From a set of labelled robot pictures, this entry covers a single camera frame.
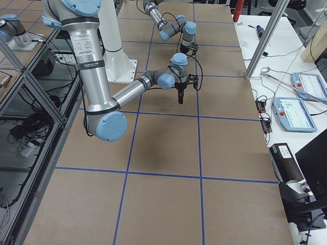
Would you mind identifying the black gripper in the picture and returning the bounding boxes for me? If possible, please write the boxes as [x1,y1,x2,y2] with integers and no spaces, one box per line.
[175,81,189,104]
[180,42,194,53]

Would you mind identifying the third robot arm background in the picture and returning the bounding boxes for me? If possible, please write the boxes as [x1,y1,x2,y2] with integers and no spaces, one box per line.
[1,14,38,52]

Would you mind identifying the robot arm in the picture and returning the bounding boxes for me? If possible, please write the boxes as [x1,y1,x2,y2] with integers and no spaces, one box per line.
[136,1,199,56]
[42,1,196,141]

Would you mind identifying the blue tape grid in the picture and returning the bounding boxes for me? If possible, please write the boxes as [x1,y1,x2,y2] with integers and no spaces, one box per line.
[0,2,279,245]

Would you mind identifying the red bottle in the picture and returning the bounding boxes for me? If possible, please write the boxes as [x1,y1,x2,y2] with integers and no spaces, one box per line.
[233,0,244,22]

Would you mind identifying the metal reacher grabber stick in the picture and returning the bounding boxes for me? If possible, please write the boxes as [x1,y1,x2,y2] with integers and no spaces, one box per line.
[261,68,326,105]

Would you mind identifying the blue teach pendant near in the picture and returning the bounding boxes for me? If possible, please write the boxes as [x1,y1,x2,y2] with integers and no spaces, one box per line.
[273,97,317,133]

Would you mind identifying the blue teach pendant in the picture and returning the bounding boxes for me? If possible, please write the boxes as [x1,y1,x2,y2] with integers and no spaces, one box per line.
[292,72,326,101]
[273,97,317,133]

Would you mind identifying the grey office chair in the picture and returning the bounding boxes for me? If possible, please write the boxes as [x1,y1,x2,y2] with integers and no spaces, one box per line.
[299,26,319,40]

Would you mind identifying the blue teach pendant far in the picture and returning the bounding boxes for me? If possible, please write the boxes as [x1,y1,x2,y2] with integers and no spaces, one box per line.
[292,72,326,101]

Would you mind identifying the dark cardboard box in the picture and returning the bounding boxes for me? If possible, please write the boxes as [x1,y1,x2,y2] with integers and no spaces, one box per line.
[269,143,304,184]

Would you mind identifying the wooden board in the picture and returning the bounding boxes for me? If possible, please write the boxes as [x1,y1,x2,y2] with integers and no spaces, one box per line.
[301,5,327,63]

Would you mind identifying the black monitor with stand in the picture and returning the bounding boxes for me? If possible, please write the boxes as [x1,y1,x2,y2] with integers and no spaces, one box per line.
[278,130,327,223]

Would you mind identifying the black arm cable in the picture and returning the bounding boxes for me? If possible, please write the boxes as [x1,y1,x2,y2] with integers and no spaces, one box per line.
[186,55,204,91]

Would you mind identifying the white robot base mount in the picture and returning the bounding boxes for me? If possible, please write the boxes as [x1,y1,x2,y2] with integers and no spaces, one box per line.
[98,0,137,83]

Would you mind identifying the aluminium frame post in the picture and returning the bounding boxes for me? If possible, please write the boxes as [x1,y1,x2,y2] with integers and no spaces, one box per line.
[244,0,289,80]

